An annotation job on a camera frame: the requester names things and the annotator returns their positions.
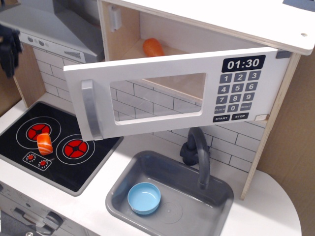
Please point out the orange toy carrot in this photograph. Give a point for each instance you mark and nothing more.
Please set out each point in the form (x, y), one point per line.
(152, 48)

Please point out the grey oven front handle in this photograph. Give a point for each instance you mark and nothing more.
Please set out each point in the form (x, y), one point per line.
(43, 225)

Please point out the salmon sushi toy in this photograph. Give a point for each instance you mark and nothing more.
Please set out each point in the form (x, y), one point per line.
(44, 144)

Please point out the dark grey faucet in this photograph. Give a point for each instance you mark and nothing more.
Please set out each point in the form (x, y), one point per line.
(196, 151)

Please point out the grey range hood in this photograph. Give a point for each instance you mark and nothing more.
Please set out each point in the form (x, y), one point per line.
(52, 26)

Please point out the black toy stove top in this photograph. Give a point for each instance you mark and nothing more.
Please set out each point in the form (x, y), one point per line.
(73, 163)

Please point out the white toy microwave door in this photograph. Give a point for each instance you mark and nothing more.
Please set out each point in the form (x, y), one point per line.
(134, 96)

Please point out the white wooden microwave cabinet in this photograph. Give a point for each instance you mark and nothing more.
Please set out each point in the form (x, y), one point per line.
(284, 24)

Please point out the light blue bowl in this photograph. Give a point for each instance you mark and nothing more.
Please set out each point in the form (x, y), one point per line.
(144, 198)

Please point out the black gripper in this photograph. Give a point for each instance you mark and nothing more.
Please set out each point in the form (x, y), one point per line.
(9, 58)

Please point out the grey sink basin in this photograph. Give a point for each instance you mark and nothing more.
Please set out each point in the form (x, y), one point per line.
(184, 208)

